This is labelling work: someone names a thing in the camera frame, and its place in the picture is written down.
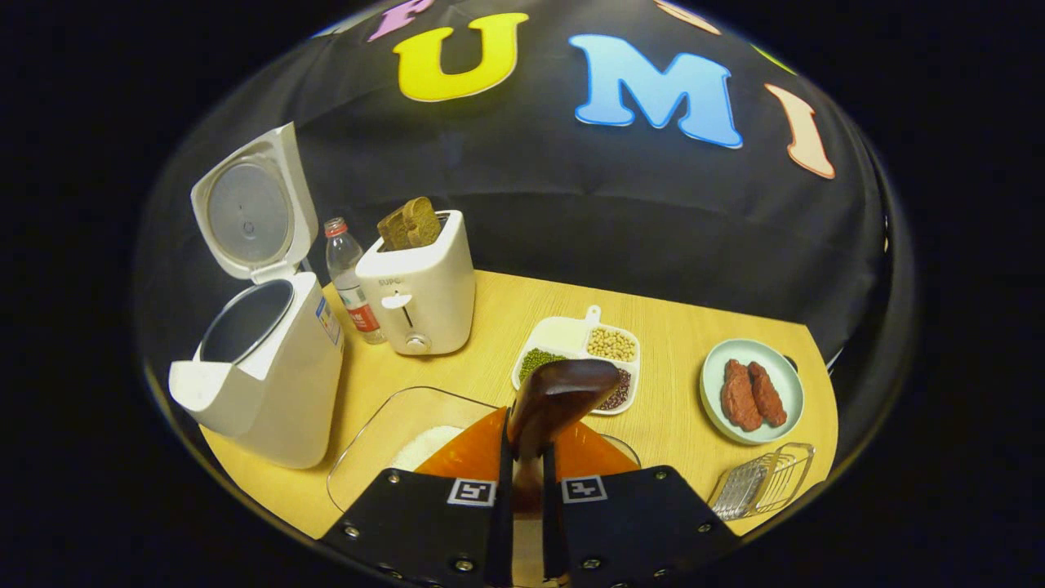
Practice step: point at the yellow soybean pile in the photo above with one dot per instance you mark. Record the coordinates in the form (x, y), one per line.
(612, 345)

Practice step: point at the white divided dish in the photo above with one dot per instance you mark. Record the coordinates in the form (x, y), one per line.
(563, 335)

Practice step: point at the dark red bean pile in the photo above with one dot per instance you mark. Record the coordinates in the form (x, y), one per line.
(618, 392)

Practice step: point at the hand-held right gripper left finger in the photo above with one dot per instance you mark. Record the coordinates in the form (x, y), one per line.
(502, 490)

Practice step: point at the green mung bean pile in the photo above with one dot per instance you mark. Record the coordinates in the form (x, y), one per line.
(539, 363)

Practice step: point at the black backdrop cloth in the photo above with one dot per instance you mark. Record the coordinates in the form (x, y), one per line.
(571, 204)

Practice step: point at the white rice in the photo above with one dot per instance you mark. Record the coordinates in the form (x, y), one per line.
(429, 449)

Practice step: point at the brown wooden spoon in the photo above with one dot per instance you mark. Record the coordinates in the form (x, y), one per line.
(563, 392)

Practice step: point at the clear plastic water bottle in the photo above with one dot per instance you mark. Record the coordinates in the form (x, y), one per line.
(347, 269)

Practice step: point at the white rice cooker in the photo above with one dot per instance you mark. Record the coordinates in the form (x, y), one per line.
(286, 392)

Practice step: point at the red meat piece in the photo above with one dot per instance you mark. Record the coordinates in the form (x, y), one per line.
(739, 400)
(769, 396)

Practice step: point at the brown bread slice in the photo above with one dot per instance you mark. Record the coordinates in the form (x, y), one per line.
(393, 233)
(424, 220)

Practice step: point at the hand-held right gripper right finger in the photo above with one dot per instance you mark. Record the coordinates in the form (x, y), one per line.
(551, 506)

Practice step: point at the pale green plate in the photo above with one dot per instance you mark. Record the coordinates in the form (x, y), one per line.
(784, 384)

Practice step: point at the white toaster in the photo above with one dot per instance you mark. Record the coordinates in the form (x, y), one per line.
(433, 294)

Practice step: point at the clear glass container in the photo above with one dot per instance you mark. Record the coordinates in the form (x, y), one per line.
(384, 433)

